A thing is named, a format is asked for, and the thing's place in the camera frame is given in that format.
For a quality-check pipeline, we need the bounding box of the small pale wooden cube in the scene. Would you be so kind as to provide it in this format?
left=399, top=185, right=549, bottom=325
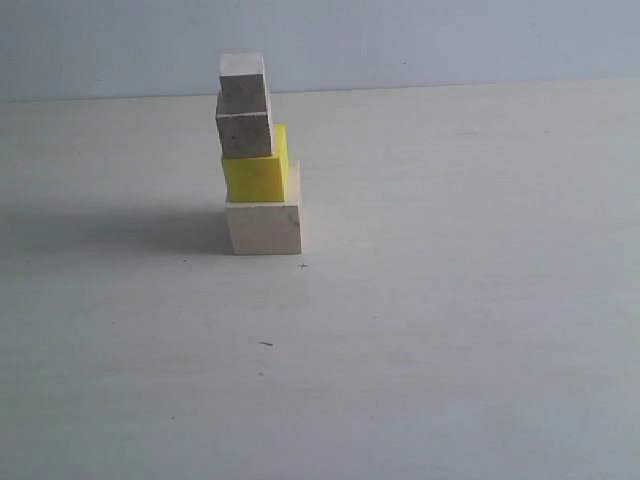
left=219, top=52, right=268, bottom=114

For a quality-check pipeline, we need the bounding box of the yellow painted wooden cube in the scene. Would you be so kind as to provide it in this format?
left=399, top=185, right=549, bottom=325
left=221, top=124, right=290, bottom=203

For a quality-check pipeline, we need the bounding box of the small wooden cube with marks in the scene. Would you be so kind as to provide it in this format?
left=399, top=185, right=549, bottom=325
left=215, top=93, right=275, bottom=159

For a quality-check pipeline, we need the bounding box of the large natural wooden cube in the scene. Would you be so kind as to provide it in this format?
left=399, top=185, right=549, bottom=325
left=225, top=160, right=302, bottom=256

